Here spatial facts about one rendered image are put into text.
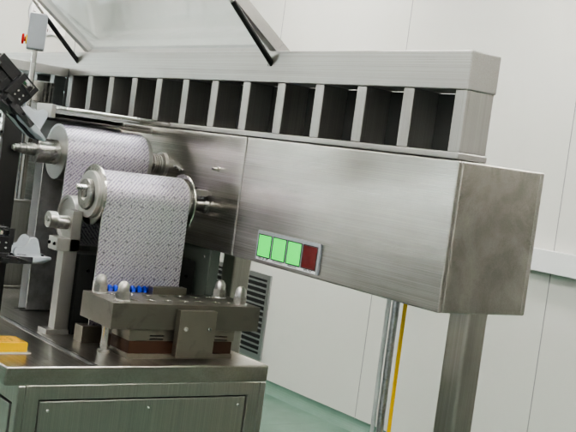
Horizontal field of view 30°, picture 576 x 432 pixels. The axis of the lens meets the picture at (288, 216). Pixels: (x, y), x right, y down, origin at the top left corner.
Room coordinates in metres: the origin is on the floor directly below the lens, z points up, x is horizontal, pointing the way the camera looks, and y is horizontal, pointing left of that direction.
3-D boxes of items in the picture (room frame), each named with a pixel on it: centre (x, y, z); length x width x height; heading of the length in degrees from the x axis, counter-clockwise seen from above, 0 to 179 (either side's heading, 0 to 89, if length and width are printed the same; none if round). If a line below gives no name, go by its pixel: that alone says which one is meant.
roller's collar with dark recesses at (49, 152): (2.80, 0.65, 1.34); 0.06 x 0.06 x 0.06; 36
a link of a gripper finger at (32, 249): (2.44, 0.57, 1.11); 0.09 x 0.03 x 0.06; 117
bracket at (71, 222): (2.61, 0.54, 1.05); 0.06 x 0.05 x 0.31; 126
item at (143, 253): (2.63, 0.35, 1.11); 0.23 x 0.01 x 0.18; 126
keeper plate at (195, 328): (2.49, 0.18, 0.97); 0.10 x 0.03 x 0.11; 126
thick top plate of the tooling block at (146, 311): (2.56, 0.25, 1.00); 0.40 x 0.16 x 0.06; 126
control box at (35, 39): (3.07, 0.78, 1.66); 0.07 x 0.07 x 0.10; 15
